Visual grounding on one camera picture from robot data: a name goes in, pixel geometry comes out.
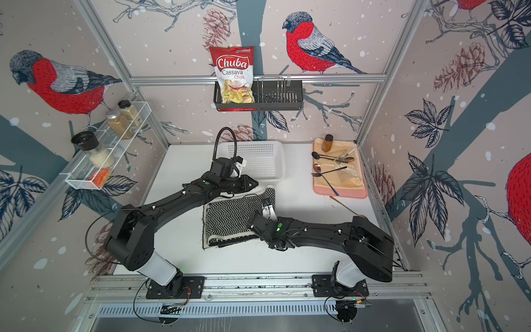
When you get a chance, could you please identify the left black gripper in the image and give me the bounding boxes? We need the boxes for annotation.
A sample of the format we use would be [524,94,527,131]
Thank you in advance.
[220,174,260,194]

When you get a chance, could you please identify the black white houndstooth scarf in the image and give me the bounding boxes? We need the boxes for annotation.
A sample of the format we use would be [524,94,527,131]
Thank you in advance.
[202,186,275,250]

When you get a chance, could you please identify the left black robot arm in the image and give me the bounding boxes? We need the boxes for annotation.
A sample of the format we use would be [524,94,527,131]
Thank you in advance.
[105,156,259,291]

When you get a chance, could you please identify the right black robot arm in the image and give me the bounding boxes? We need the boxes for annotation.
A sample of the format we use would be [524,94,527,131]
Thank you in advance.
[246,212,395,283]

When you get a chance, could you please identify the white perforated plastic basket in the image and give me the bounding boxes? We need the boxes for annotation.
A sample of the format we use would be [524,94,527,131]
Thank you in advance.
[236,141,286,182]

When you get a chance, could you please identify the copper spoon on tray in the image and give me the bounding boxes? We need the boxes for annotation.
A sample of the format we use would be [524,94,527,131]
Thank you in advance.
[313,163,347,196]

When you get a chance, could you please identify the black spoon on tray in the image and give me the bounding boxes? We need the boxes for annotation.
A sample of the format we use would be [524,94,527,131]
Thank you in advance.
[311,152,337,162]

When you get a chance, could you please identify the pink plastic tray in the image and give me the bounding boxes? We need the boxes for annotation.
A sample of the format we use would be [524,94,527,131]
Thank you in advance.
[313,138,368,199]

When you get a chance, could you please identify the gold spoon on table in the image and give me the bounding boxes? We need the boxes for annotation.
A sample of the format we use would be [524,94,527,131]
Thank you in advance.
[329,196,366,219]

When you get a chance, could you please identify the amber bottle on tray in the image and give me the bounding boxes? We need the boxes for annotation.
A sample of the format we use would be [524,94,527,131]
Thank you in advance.
[321,134,334,152]

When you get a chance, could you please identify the iridescent spoon on tray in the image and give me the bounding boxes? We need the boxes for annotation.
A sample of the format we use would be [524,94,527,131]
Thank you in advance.
[335,156,355,163]

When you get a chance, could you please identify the red cassava chips bag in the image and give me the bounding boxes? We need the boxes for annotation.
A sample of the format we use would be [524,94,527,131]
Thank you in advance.
[210,46,255,105]

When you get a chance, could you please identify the brown spice jar middle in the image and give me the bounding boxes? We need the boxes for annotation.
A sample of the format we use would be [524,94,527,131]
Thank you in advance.
[106,110,134,140]

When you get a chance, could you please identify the tan spice jar rear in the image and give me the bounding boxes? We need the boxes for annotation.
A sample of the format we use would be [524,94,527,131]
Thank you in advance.
[118,100,143,127]

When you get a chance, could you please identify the small orange box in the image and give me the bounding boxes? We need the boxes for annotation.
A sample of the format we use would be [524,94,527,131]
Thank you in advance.
[90,169,111,188]

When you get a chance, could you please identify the black lid spice jar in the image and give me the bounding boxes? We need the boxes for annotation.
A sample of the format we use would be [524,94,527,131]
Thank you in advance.
[71,131,116,170]

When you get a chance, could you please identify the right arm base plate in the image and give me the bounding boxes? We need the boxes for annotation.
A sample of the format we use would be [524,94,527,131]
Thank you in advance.
[311,274,369,297]

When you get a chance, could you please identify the black wire wall rack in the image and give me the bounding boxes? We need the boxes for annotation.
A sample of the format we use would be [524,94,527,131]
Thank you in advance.
[213,78,304,111]

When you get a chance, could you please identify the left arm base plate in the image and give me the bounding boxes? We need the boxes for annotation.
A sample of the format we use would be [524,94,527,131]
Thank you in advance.
[146,275,206,300]

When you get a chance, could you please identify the clear acrylic wall shelf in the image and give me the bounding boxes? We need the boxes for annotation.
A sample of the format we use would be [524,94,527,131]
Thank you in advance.
[66,100,152,190]

